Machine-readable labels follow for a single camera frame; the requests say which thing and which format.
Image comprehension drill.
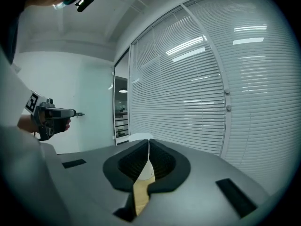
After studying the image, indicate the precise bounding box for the white window frame post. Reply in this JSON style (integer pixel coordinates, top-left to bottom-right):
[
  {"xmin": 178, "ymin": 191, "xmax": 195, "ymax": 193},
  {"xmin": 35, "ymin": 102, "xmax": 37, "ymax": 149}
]
[{"xmin": 180, "ymin": 3, "xmax": 233, "ymax": 157}]

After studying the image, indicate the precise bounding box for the wide white window blind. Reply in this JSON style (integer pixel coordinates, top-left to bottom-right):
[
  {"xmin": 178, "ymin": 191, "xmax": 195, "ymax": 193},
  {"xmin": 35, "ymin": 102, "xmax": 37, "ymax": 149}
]
[{"xmin": 184, "ymin": 0, "xmax": 298, "ymax": 195}]

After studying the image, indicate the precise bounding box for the person's left forearm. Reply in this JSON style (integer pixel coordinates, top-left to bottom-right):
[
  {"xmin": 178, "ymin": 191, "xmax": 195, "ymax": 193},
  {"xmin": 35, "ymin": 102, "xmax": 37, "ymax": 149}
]
[{"xmin": 16, "ymin": 113, "xmax": 36, "ymax": 134}]

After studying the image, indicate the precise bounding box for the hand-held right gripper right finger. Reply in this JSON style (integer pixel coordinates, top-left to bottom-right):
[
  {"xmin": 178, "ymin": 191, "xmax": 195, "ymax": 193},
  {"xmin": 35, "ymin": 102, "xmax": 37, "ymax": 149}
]
[{"xmin": 135, "ymin": 138, "xmax": 271, "ymax": 226}]

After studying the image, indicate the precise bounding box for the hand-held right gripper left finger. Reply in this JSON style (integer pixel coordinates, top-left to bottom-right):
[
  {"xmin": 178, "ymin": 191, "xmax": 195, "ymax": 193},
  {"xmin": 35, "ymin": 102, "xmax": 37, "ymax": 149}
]
[{"xmin": 56, "ymin": 139, "xmax": 151, "ymax": 226}]

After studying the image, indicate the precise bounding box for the narrow white window blind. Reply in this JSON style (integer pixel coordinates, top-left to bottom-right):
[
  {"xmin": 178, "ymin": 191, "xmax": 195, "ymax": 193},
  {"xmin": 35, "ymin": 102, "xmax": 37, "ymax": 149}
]
[{"xmin": 129, "ymin": 7, "xmax": 227, "ymax": 155}]

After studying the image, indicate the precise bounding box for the black head camera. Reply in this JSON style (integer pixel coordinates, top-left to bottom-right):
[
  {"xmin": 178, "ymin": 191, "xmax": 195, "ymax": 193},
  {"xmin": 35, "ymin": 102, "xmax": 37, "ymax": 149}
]
[{"xmin": 74, "ymin": 0, "xmax": 98, "ymax": 13}]

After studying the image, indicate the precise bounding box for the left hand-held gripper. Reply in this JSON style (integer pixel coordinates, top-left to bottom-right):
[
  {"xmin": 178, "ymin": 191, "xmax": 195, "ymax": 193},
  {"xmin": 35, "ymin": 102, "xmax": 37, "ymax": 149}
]
[{"xmin": 24, "ymin": 90, "xmax": 77, "ymax": 141}]

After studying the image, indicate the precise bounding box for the glass door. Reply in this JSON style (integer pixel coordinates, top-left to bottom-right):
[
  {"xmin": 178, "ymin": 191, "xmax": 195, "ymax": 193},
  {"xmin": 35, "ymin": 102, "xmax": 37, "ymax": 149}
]
[{"xmin": 113, "ymin": 48, "xmax": 131, "ymax": 146}]

